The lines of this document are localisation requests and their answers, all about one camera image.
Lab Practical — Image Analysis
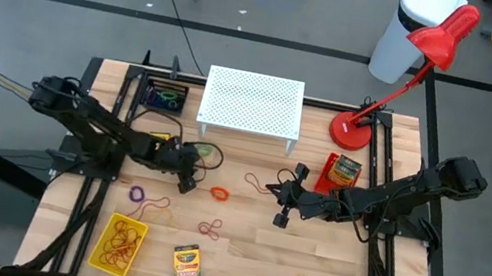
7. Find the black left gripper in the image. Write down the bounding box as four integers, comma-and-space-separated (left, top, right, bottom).
150, 136, 213, 198

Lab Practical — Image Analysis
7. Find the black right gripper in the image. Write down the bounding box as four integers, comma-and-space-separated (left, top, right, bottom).
259, 158, 351, 239

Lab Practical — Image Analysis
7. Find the blue spiral coil keychain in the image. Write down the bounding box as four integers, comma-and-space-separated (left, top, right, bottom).
154, 96, 173, 111

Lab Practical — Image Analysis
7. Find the green spiral coil keychain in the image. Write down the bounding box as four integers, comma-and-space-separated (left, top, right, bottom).
157, 89, 183, 111
195, 143, 215, 159

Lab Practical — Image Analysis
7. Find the red rubber band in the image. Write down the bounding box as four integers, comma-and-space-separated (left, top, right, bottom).
123, 190, 172, 230
94, 216, 145, 273
195, 215, 224, 242
242, 172, 274, 196

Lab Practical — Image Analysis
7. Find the orange rubber band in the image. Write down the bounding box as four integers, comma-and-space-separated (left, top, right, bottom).
94, 216, 145, 273

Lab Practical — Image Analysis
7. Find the yellow plastic basket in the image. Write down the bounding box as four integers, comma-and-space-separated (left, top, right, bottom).
85, 209, 150, 276

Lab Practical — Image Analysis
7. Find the red desk lamp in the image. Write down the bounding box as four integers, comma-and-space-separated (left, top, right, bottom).
325, 0, 483, 170

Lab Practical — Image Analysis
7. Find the red plastic basket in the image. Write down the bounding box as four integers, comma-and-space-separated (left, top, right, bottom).
311, 149, 365, 202

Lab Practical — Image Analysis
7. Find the black plastic basket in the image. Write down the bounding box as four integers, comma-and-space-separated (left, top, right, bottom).
141, 77, 191, 118

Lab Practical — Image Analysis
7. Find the white perforated metal shelf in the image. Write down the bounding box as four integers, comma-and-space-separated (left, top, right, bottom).
192, 63, 310, 157

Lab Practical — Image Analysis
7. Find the black corner box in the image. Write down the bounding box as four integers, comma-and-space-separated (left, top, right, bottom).
76, 55, 105, 102

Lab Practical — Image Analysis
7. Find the white trash bin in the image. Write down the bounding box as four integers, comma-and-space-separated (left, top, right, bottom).
366, 0, 469, 96

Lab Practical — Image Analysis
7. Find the orange spiral coil keychain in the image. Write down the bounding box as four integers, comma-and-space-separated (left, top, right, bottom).
208, 185, 232, 204

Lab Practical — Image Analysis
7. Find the long black floor cable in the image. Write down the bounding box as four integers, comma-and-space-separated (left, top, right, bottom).
136, 0, 221, 77

